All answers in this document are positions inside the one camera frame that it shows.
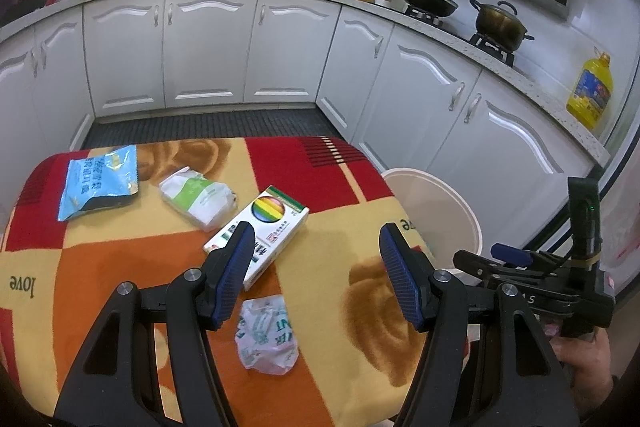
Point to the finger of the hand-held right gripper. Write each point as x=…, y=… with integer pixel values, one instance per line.
x=510, y=253
x=475, y=264

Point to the blue snack bag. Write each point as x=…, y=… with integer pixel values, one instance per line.
x=95, y=179

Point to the gas stove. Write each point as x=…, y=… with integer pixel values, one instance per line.
x=492, y=47

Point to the white plastic bin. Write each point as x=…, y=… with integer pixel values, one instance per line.
x=440, y=207

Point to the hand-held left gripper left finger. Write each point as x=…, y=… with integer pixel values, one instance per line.
x=232, y=277

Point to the person's right hand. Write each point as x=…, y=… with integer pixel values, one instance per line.
x=590, y=372

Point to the white green tissue packet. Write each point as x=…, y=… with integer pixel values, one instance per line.
x=195, y=197

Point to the large yellow oil bottle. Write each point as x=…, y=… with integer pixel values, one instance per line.
x=590, y=92

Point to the white kitchen cabinets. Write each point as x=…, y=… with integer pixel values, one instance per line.
x=210, y=47

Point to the white green cardboard box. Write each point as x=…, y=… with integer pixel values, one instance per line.
x=272, y=217

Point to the dark ribbed floor mat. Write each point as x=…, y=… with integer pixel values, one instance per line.
x=210, y=127

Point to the crumpled green print wrapper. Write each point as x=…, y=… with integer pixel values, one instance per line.
x=265, y=337

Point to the printed blanket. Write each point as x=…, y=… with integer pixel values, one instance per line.
x=330, y=287

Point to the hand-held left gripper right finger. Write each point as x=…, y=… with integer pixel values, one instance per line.
x=400, y=279

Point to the brass cooking pot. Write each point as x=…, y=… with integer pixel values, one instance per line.
x=500, y=24

